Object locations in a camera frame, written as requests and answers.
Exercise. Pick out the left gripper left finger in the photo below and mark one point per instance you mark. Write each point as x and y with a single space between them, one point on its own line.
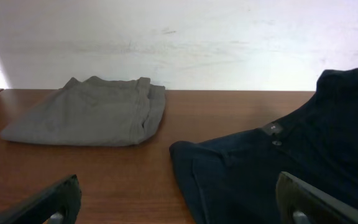
57 203

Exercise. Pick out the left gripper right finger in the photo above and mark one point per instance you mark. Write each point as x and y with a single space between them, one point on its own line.
300 202

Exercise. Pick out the navy blue shorts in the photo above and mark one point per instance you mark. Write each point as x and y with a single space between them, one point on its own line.
232 179

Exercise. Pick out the folded grey shorts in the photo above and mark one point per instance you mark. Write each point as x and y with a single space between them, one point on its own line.
94 112

